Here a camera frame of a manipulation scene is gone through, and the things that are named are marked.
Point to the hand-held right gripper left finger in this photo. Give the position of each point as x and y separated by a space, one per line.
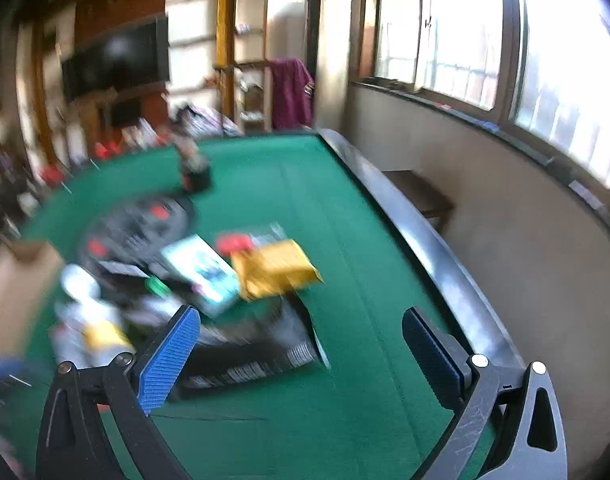
170 360

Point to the yellow paper packet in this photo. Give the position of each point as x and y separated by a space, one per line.
275 267

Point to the small green item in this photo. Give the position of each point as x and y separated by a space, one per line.
159 286

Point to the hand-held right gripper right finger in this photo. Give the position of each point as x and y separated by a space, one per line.
425 350

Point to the standing beige air conditioner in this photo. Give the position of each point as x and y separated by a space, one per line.
330 60

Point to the wooden wall shelf unit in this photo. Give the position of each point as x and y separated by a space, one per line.
110 0

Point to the teal and white box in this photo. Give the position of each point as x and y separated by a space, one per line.
200 270

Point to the black flat television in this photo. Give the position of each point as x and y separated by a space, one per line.
120 60

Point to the dark wooden stool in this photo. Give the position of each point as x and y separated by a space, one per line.
420 195

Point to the black pouch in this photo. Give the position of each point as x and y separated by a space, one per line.
255 355

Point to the pile of clothes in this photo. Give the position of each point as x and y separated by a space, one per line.
207 120

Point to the cardboard box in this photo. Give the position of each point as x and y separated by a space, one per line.
15 290

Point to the window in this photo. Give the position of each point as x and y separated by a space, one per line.
455 35

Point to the yellow tape roll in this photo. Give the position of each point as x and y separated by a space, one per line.
107 337

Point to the wooden chair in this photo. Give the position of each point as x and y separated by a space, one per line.
245 64

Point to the round grey table control panel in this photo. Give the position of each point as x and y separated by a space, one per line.
130 225

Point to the small red pack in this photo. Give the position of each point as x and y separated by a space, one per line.
235 243

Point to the purple cloth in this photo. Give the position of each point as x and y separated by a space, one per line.
290 95

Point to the dark glass bottle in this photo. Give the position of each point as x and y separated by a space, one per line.
195 175

